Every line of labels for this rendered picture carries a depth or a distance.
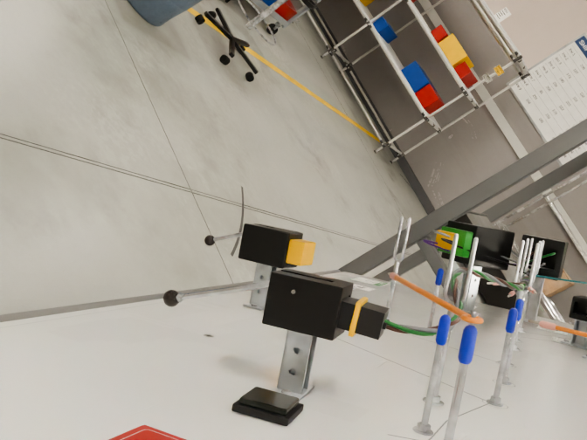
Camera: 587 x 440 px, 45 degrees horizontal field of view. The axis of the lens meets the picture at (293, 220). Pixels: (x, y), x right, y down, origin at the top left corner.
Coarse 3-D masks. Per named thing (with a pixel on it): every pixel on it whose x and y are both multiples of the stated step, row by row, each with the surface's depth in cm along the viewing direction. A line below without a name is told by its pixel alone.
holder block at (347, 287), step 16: (272, 272) 53; (288, 272) 55; (304, 272) 56; (272, 288) 53; (288, 288) 53; (304, 288) 53; (320, 288) 52; (336, 288) 52; (352, 288) 56; (272, 304) 53; (288, 304) 53; (304, 304) 53; (320, 304) 52; (336, 304) 52; (272, 320) 53; (288, 320) 53; (304, 320) 53; (320, 320) 52; (336, 320) 52; (320, 336) 52; (336, 336) 53
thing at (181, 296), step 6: (258, 282) 56; (264, 282) 56; (222, 288) 57; (228, 288) 56; (234, 288) 56; (240, 288) 56; (246, 288) 56; (252, 288) 56; (258, 288) 56; (180, 294) 57; (186, 294) 57; (192, 294) 57; (198, 294) 57; (204, 294) 57; (210, 294) 57; (216, 294) 57; (180, 300) 57
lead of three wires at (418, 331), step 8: (456, 296) 59; (456, 304) 57; (384, 320) 53; (456, 320) 55; (392, 328) 53; (400, 328) 53; (408, 328) 53; (416, 328) 53; (424, 328) 53; (432, 328) 53
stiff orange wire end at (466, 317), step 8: (392, 272) 55; (400, 280) 52; (416, 288) 49; (424, 296) 47; (432, 296) 46; (440, 304) 44; (448, 304) 43; (456, 312) 42; (464, 312) 41; (464, 320) 39; (472, 320) 39; (480, 320) 39
